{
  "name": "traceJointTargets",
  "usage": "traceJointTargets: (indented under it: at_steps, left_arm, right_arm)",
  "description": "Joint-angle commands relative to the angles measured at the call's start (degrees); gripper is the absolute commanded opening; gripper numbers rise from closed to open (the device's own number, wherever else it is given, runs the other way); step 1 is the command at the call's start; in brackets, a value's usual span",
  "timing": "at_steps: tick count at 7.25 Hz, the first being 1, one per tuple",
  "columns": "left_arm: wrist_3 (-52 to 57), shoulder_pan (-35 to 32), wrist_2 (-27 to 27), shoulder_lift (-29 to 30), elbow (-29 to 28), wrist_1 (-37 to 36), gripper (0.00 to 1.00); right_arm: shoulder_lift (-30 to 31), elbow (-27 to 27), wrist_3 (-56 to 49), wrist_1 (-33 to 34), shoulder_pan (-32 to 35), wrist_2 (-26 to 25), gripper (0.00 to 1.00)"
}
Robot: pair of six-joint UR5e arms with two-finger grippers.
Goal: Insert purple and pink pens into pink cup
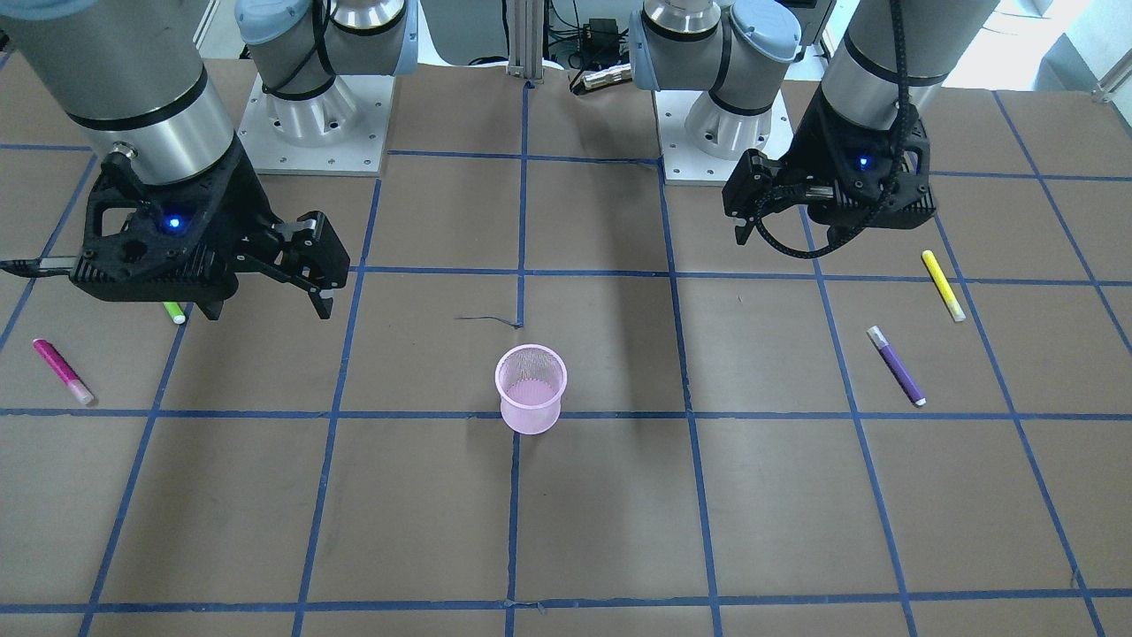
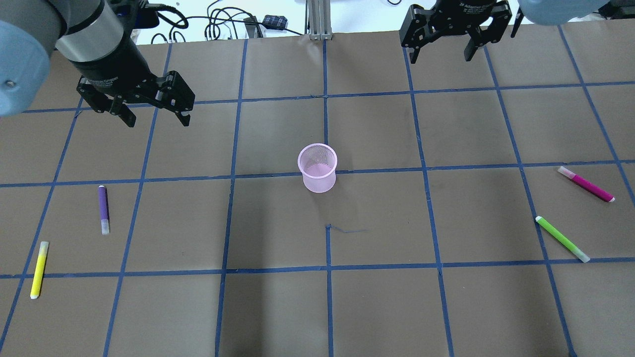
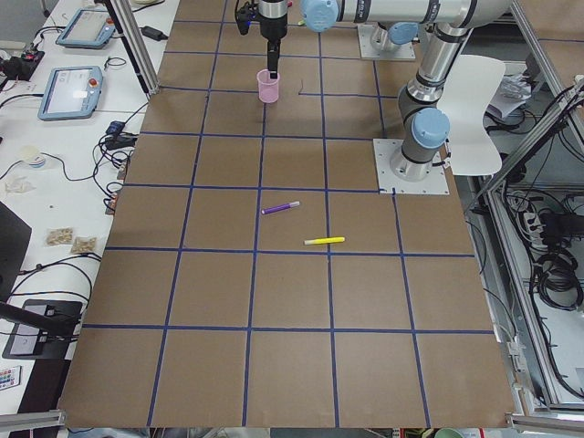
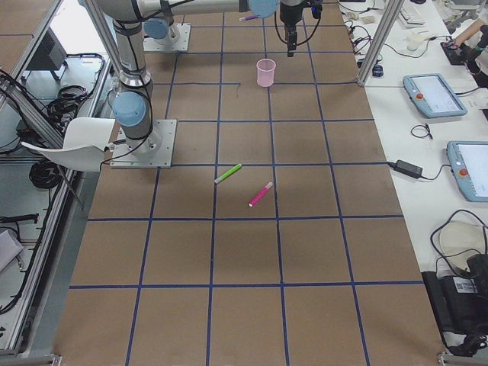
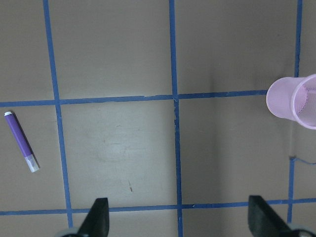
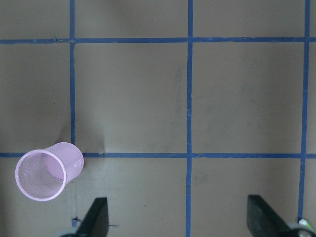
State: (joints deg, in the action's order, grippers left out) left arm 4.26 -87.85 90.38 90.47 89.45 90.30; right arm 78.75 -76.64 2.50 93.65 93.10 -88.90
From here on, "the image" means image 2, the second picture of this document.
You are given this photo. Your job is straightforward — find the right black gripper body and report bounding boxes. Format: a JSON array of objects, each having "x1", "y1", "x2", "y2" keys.
[{"x1": 427, "y1": 0, "x2": 496, "y2": 38}]

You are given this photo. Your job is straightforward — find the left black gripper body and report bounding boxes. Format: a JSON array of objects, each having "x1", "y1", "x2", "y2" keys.
[{"x1": 76, "y1": 0, "x2": 172, "y2": 107}]

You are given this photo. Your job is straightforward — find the purple pen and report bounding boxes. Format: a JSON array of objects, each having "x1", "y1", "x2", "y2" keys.
[{"x1": 98, "y1": 185, "x2": 110, "y2": 235}]

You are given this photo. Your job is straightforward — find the pink pen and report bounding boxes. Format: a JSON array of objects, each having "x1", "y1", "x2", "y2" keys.
[{"x1": 557, "y1": 166, "x2": 615, "y2": 203}]

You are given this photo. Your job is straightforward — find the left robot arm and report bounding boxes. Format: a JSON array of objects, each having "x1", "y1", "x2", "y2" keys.
[{"x1": 0, "y1": 0, "x2": 195, "y2": 128}]

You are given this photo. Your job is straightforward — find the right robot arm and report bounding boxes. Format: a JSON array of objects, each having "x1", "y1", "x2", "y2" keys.
[{"x1": 399, "y1": 0, "x2": 607, "y2": 64}]

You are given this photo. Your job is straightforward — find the pink mesh cup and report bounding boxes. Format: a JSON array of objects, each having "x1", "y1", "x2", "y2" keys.
[{"x1": 297, "y1": 143, "x2": 338, "y2": 193}]

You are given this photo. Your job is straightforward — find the black power adapter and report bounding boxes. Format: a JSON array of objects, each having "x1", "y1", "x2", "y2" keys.
[{"x1": 261, "y1": 14, "x2": 288, "y2": 30}]

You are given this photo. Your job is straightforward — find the yellow pen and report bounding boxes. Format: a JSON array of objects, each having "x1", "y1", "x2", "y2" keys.
[{"x1": 30, "y1": 241, "x2": 49, "y2": 299}]

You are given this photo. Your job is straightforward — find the green pen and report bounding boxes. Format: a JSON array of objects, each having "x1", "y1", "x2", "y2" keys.
[{"x1": 534, "y1": 216, "x2": 590, "y2": 263}]

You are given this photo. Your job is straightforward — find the black cables bundle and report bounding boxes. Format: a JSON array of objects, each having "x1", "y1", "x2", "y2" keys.
[{"x1": 151, "y1": 0, "x2": 303, "y2": 45}]

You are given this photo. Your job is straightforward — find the aluminium frame post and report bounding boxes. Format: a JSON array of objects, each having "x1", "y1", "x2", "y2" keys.
[{"x1": 305, "y1": 0, "x2": 333, "y2": 41}]

